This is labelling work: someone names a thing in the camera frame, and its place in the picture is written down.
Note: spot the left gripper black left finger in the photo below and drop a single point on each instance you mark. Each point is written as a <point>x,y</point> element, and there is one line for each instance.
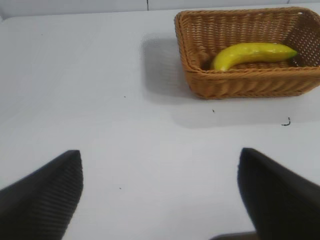
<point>42,200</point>

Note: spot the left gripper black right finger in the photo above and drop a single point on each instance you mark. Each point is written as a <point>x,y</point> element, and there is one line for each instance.
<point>280,197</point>

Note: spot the yellow banana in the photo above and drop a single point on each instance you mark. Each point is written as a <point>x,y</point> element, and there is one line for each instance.
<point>250,53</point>

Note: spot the brown woven wicker basket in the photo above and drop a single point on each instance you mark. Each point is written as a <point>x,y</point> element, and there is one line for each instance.
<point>250,85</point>

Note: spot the small black scrap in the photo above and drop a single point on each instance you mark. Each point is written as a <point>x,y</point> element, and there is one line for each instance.
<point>286,123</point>

